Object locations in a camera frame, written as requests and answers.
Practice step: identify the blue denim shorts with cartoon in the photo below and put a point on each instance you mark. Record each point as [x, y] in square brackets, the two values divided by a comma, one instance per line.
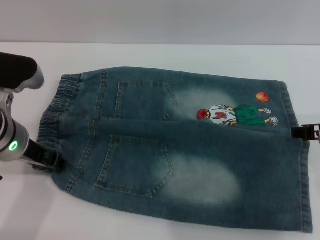
[175, 155]

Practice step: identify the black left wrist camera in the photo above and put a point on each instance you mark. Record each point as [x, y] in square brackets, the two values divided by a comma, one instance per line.
[15, 68]

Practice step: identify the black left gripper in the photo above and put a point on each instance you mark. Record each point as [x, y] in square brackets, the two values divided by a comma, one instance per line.
[38, 155]

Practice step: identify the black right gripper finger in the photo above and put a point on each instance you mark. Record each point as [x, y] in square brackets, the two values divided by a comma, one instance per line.
[297, 133]

